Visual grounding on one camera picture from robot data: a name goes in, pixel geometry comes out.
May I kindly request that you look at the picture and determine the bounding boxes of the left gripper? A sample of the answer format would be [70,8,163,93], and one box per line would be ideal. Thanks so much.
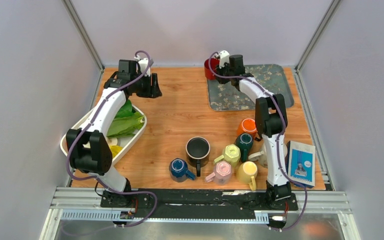
[130,72,163,99]

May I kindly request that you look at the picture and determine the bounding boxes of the red mug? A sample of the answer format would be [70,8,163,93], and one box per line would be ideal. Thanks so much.
[204,58,220,80]

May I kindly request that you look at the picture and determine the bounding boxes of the orange mug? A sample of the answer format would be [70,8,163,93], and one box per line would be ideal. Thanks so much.
[236,118,258,138]

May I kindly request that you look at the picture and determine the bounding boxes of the dark green mug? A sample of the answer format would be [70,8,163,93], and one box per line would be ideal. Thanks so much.
[234,133,254,163]

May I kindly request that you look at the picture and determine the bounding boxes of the light green faceted mug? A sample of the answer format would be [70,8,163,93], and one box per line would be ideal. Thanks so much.
[213,144,241,168]

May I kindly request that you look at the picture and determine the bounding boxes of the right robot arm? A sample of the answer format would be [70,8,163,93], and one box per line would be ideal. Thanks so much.
[208,50,292,209]

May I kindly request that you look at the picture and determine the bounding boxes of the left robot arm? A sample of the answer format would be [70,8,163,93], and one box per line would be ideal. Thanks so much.
[65,57,162,207]

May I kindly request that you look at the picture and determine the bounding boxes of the black mug with gold rim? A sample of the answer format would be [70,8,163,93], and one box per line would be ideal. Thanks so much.
[185,136,211,177]

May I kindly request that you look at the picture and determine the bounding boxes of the navy blue mug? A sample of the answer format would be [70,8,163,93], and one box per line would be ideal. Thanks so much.
[168,158,197,183]

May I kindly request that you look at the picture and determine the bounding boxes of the cream white mug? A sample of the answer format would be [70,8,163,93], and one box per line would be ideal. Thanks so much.
[248,144,268,169]

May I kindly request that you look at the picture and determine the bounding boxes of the pink faceted mug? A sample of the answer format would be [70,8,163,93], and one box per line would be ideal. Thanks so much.
[204,161,233,185]

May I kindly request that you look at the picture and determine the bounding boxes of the yellow mug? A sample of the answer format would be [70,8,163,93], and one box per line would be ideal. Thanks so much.
[236,161,258,191]

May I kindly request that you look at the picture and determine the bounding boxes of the green leafy vegetable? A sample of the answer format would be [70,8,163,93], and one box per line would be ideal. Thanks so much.
[106,100,145,138]

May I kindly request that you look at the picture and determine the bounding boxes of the floral blue tray mat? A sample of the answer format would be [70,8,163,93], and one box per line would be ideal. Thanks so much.
[207,64,295,112]

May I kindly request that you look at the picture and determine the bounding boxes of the blue and white box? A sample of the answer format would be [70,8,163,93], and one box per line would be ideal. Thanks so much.
[287,140,316,189]

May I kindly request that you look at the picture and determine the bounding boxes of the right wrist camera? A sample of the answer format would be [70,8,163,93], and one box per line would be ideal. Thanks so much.
[215,50,230,69]

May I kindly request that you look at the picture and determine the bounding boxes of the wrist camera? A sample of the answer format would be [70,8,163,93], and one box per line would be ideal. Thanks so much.
[134,56,154,77]
[215,50,230,69]

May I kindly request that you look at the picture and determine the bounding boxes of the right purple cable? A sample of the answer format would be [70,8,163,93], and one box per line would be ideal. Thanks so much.
[207,51,309,232]

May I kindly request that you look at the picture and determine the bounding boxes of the purple cable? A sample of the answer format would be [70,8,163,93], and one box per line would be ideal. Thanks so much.
[65,50,158,229]
[207,51,309,232]

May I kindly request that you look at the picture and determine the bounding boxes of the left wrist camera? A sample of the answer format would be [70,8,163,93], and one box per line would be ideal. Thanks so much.
[134,56,154,77]

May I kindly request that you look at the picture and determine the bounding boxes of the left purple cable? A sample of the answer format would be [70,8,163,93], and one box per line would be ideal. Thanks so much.
[65,50,158,229]

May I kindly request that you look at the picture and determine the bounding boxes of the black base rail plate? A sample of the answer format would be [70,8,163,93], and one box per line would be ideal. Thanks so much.
[100,188,298,220]

